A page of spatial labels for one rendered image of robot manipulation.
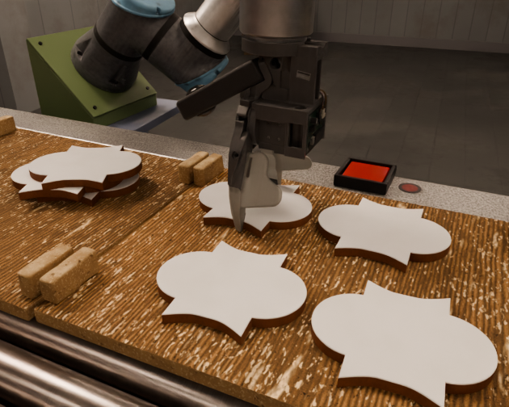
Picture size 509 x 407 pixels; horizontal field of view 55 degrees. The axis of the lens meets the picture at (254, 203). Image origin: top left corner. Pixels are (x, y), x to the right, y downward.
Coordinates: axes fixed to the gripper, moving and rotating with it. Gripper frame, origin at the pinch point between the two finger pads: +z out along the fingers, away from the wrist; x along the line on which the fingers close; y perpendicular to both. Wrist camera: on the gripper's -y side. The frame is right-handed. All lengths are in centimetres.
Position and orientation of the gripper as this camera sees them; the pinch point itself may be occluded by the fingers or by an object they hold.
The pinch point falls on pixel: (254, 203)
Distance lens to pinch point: 60.1
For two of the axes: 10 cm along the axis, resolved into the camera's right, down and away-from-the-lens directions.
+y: 9.1, 2.1, -3.6
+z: -0.2, 8.8, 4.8
